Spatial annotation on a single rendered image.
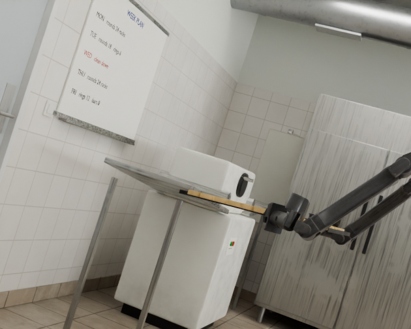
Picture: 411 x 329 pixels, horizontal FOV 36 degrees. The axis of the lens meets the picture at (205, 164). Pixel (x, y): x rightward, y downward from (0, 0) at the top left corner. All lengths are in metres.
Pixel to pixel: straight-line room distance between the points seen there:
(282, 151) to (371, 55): 1.29
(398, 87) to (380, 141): 1.11
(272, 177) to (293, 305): 1.47
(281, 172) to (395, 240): 1.51
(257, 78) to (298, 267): 2.16
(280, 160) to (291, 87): 0.77
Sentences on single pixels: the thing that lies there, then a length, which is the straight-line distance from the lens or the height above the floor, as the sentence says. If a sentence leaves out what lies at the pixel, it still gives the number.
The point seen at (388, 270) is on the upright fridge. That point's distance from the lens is 5.36.
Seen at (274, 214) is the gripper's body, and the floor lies 1.00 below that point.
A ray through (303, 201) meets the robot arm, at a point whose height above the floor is 1.08.
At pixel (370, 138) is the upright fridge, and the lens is 5.46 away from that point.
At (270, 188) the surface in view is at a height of 1.15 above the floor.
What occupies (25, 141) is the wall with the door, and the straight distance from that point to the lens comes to 3.43.
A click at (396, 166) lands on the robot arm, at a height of 1.28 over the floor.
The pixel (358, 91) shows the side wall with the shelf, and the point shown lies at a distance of 6.42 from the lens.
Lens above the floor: 1.06
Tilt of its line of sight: 1 degrees up
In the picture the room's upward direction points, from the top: 18 degrees clockwise
